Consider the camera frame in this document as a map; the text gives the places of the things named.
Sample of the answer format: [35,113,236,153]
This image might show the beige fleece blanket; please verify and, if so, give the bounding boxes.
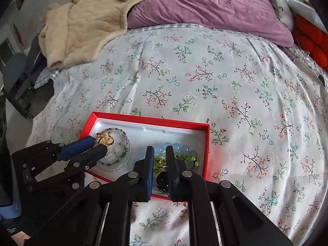
[38,0,143,70]

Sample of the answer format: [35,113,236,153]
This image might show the dark office chair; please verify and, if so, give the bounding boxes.
[2,36,54,119]

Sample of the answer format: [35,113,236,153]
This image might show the clear seed bead bracelets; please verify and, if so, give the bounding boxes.
[96,127,132,173]

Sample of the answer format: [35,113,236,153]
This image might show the floral bed sheet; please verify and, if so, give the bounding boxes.
[28,24,327,245]

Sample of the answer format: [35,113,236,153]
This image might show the gold hoop rings cluster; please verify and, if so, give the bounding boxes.
[96,131,115,148]

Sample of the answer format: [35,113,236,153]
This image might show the green bead cord bracelet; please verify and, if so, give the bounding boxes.
[153,151,200,173]

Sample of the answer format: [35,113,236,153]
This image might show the purple pillow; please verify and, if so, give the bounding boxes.
[127,0,294,47]

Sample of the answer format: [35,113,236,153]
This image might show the grey checkered blanket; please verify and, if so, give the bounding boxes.
[281,45,327,91]

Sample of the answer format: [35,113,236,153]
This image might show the operator hand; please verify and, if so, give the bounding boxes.
[11,232,31,246]

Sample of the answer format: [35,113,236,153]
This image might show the orange plush toy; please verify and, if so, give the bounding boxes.
[292,16,327,71]

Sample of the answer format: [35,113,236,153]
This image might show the black hair claw clip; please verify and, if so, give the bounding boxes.
[156,172,169,193]

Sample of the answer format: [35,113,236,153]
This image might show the white pillow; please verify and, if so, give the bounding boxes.
[270,0,327,32]

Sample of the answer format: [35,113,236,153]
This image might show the red jewelry box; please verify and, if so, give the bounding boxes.
[78,111,211,201]

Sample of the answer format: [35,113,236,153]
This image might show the light blue bead bracelet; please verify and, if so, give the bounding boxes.
[137,141,198,167]

